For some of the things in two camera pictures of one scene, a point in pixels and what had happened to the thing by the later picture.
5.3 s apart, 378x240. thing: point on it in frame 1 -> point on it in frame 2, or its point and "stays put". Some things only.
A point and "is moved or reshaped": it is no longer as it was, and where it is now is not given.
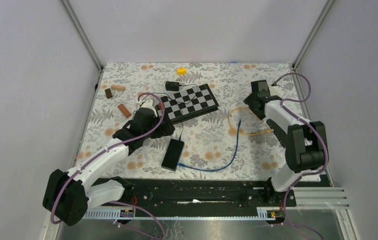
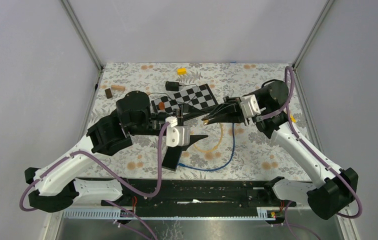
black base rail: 201,193 stays put
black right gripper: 250,100 -> 224,113
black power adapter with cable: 174,86 stays put
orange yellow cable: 269,131 is moved or reshaped
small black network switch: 173,154 stays put
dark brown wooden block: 108,93 stays put
